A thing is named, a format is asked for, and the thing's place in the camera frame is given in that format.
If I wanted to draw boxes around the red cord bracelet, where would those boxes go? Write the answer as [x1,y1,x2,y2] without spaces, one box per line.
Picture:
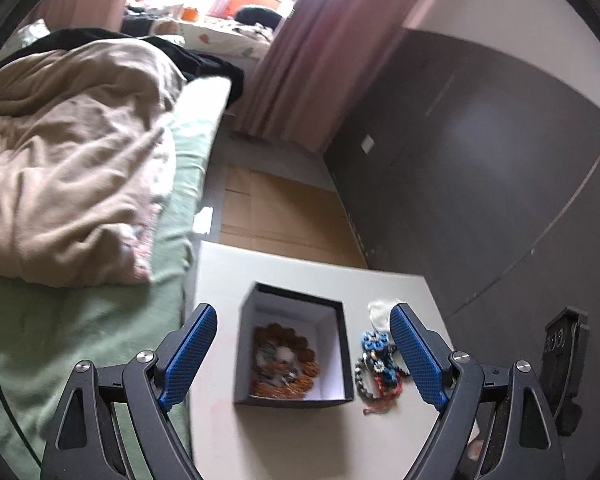
[362,375,406,415]

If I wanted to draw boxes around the wide pink curtain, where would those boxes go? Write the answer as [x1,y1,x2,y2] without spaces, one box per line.
[230,0,458,153]

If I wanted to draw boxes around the flat cardboard sheet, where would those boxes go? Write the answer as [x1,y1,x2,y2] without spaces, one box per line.
[220,162,368,268]

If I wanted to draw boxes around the black cloth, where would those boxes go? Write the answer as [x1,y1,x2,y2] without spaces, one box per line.
[12,27,246,108]

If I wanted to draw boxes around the green bed sheet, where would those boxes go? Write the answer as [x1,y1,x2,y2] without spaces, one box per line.
[0,77,233,466]

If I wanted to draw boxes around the brown wooden bead necklace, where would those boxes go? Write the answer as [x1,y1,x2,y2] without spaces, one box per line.
[251,325,322,400]

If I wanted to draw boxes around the blue flower bracelet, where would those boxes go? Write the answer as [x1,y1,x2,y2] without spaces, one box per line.
[360,329,406,386]

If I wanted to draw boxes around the patterned white bed sheet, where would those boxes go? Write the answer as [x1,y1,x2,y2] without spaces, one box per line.
[150,15,281,58]

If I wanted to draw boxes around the dark grey wardrobe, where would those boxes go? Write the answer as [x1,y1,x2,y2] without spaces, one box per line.
[322,27,600,321]

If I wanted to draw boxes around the black cushion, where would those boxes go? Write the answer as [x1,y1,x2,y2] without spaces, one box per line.
[236,4,281,28]

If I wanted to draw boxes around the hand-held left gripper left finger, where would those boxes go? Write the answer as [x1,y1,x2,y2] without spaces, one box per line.
[40,302,218,480]

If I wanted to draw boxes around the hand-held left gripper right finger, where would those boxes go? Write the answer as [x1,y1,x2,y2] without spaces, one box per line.
[389,302,567,480]

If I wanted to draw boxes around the white shell flower ornament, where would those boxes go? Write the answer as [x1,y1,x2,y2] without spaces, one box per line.
[367,300,403,333]

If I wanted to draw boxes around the black jewelry box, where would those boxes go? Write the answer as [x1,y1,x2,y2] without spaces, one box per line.
[233,281,356,409]

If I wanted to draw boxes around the dark bead bracelet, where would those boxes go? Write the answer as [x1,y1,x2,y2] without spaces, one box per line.
[354,355,411,401]

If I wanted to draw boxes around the beige blanket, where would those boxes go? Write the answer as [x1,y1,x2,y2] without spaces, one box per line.
[0,40,188,288]

